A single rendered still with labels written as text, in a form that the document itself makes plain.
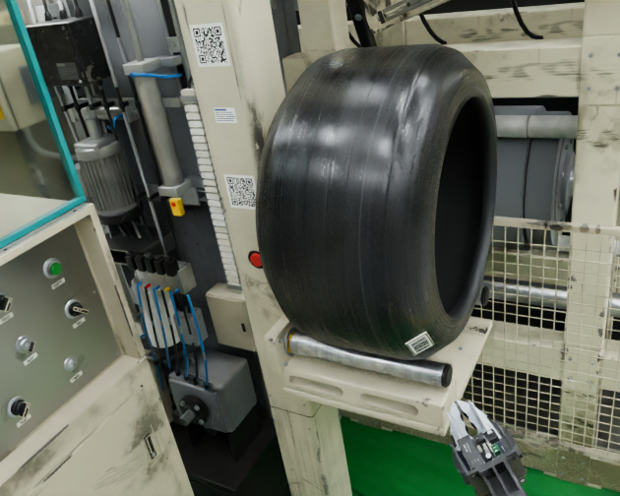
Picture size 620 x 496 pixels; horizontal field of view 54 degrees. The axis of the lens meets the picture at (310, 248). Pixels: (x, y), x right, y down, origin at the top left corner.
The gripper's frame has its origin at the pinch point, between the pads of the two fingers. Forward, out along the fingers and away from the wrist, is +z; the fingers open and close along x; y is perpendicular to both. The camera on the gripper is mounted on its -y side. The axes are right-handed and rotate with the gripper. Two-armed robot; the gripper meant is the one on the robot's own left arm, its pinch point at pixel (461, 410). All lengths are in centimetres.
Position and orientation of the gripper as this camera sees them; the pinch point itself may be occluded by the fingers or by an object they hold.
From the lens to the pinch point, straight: 97.6
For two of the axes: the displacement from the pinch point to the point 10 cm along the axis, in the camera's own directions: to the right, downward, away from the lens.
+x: -8.7, 4.9, 0.8
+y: -4.4, -6.8, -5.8
